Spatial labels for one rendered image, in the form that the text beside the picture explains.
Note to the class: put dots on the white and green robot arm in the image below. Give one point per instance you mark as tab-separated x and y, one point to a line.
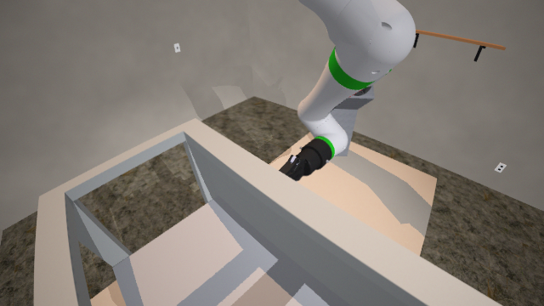
375	35

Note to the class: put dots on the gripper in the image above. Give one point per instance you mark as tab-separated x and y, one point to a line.
305	163

